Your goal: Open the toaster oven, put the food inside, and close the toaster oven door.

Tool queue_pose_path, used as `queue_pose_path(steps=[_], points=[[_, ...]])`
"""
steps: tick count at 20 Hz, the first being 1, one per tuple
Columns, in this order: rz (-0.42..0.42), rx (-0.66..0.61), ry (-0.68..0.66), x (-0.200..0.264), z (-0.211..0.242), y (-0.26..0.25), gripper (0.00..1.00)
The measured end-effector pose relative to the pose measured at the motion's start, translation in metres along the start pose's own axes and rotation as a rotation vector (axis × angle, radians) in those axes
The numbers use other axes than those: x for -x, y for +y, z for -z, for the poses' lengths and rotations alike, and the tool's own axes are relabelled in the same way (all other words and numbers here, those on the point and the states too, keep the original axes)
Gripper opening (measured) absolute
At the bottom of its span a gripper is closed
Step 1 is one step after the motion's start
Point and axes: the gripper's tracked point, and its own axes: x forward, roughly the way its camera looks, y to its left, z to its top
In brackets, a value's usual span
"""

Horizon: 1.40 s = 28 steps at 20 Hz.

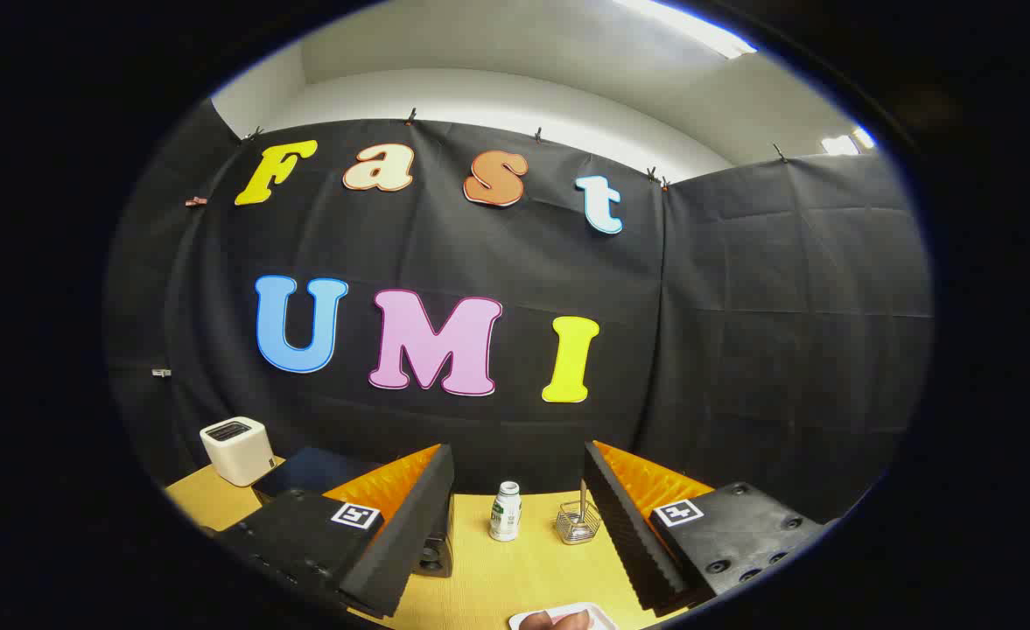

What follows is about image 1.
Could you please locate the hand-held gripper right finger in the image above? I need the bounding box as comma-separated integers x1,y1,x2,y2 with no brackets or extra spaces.
583,440,826,618

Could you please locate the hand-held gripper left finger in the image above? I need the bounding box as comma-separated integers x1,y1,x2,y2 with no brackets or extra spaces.
217,444,456,620

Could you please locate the white square dish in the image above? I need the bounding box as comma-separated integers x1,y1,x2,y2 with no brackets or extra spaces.
508,602,620,630

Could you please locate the black toaster oven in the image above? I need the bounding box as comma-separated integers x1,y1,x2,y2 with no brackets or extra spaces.
252,446,456,578

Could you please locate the white bottle green label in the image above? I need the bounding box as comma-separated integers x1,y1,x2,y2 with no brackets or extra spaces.
490,480,522,543

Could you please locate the white cube appliance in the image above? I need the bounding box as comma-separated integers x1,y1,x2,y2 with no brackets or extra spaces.
200,416,276,487

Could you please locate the small ceiling light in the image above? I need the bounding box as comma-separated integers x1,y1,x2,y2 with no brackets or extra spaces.
821,127,877,157

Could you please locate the wire mesh holder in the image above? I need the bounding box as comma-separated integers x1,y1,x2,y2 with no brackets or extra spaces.
556,500,603,545

